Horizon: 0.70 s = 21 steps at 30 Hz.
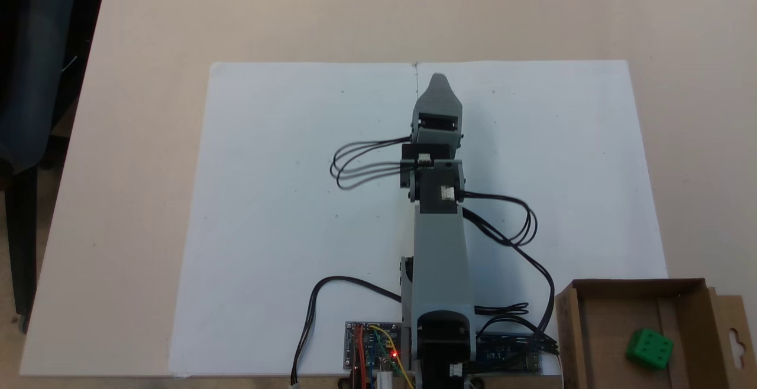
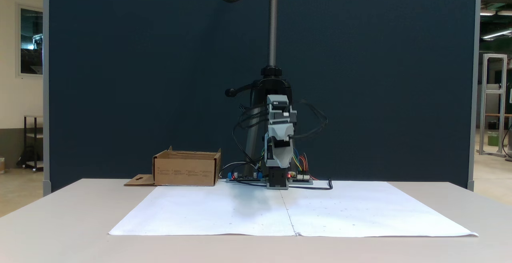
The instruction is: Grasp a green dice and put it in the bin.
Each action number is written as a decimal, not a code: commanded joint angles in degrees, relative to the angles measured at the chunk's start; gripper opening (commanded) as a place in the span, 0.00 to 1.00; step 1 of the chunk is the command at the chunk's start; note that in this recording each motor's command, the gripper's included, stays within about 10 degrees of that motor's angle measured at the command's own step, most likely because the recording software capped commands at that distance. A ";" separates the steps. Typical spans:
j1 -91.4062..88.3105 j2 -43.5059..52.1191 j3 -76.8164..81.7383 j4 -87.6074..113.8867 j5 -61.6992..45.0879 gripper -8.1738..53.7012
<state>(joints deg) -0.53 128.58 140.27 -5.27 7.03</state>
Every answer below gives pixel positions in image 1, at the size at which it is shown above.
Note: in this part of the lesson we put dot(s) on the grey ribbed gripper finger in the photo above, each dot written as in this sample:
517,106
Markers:
438,98

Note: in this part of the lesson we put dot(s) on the green die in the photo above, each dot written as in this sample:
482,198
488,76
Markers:
649,349

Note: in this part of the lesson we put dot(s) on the circuit board with red led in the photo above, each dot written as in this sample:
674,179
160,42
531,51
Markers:
369,344

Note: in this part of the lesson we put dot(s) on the blue circuit board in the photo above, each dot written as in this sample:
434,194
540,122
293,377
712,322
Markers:
508,356

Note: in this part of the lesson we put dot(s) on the white usb plug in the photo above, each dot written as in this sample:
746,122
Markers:
385,381

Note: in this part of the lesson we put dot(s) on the brown cardboard box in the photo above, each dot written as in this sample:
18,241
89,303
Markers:
609,336

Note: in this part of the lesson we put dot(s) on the dark chair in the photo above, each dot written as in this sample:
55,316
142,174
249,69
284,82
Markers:
35,81

